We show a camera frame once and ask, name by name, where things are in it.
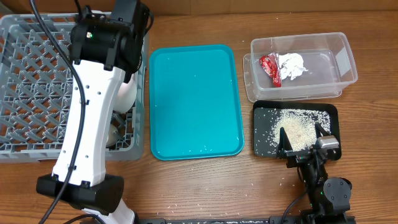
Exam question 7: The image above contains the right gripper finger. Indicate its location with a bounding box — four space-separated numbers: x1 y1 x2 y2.
315 123 330 137
277 127 293 153

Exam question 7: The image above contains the pile of rice grains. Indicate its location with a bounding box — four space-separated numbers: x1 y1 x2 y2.
253 108 331 157

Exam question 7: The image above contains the white napkin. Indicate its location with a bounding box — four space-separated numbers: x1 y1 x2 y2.
277 53 308 80

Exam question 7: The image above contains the grey bowl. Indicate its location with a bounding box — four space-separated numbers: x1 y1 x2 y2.
113 77 137 113

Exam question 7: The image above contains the red snack wrapper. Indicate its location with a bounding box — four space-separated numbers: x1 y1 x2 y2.
259 53 282 88

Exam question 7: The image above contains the white cup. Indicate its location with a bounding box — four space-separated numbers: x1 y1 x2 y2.
106 124 120 147

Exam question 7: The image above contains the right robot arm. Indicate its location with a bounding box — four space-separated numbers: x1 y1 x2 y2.
270 123 356 224

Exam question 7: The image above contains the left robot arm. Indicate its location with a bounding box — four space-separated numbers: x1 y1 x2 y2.
36 1 154 223

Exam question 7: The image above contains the black tray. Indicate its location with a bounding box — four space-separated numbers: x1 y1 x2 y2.
253 101 340 158

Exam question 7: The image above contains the clear plastic bin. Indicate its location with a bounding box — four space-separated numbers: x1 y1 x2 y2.
243 32 358 102

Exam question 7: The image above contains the teal serving tray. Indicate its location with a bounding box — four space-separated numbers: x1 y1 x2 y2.
149 44 244 161

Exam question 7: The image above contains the grey dish rack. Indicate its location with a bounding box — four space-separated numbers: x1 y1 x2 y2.
1 13 149 163

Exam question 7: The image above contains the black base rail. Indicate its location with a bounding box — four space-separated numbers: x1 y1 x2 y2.
138 216 356 224

